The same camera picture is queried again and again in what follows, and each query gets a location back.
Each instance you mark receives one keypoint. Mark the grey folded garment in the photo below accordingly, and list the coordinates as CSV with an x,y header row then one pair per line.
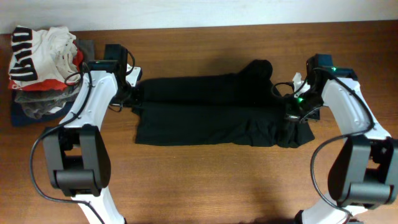
x,y
37,104

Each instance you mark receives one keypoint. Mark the red folded garment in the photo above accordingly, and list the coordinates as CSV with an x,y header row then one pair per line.
x,y
46,84

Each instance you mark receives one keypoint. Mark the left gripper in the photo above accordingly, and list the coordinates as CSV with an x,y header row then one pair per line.
x,y
137,99

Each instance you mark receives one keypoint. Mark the navy blue folded garment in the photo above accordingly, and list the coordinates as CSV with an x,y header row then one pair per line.
x,y
20,119

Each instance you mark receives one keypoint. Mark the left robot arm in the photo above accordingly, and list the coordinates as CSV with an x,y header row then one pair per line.
x,y
77,160

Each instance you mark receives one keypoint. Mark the black t-shirt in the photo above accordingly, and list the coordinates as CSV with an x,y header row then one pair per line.
x,y
236,108

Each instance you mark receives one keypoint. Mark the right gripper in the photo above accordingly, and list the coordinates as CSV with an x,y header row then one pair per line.
x,y
291,114

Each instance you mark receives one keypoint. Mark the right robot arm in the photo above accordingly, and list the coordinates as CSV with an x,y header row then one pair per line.
x,y
364,175

